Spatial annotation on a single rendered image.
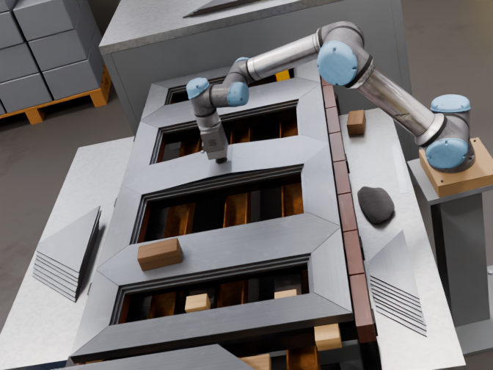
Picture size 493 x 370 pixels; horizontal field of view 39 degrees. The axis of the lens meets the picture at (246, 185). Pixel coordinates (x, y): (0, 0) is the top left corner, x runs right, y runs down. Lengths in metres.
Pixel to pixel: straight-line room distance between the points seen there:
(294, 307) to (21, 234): 2.58
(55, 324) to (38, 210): 2.14
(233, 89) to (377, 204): 0.59
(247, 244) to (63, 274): 0.64
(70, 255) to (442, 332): 1.19
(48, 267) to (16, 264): 1.54
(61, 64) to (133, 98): 1.92
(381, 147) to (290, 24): 0.75
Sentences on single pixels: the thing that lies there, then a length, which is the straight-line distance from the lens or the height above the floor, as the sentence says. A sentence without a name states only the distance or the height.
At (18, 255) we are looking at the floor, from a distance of 3.97.
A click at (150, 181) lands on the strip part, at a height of 0.84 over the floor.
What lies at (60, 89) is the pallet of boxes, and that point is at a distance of 5.18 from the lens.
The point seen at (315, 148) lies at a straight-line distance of 2.33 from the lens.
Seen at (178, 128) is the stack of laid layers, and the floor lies 0.83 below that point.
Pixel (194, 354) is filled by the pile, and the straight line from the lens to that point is 1.74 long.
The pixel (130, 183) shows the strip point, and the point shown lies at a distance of 2.45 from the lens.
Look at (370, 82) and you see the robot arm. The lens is 2.02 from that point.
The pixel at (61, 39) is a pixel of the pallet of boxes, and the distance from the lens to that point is 5.02.
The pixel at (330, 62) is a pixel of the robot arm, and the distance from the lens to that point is 1.98.
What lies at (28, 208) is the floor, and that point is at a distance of 4.32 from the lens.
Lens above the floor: 2.09
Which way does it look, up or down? 34 degrees down
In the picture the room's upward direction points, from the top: 17 degrees counter-clockwise
